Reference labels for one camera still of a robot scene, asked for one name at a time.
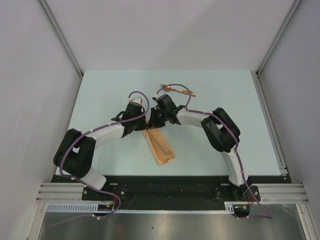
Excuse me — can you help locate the purple cable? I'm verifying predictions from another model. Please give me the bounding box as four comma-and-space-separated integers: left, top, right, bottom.
47, 90, 151, 227
151, 83, 274, 221

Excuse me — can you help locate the aluminium frame post right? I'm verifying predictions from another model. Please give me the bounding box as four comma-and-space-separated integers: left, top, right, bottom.
255, 0, 304, 77

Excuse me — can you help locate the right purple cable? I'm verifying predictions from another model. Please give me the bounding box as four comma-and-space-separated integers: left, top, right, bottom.
151, 83, 274, 221

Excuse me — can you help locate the copper spoon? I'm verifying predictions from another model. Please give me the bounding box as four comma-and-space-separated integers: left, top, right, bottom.
161, 84, 175, 92

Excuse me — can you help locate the aluminium cross rail front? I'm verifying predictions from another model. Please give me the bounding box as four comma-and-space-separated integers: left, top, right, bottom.
36, 182, 309, 204

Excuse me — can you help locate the aluminium frame rail right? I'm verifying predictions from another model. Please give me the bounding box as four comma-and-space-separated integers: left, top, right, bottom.
250, 71, 289, 176

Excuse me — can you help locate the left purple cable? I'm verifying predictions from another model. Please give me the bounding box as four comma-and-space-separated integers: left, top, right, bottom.
47, 90, 151, 227

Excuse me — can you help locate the peach satin napkin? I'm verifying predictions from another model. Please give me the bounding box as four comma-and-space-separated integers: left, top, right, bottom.
143, 127, 176, 167

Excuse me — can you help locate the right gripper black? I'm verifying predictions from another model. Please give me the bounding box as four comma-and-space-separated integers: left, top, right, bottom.
148, 106, 169, 129

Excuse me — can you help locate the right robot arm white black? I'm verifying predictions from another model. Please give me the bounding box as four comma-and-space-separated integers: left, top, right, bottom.
148, 94, 250, 201

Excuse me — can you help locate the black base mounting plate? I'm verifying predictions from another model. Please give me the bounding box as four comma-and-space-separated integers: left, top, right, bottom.
50, 174, 292, 208

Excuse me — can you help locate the aluminium frame post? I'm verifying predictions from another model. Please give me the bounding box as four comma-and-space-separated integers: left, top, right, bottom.
36, 0, 84, 79
255, 0, 304, 77

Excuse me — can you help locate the aluminium frame post left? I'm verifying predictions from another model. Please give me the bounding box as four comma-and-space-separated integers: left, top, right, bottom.
36, 0, 84, 79

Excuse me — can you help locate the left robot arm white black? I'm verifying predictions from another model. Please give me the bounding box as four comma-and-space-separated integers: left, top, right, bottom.
53, 98, 147, 200

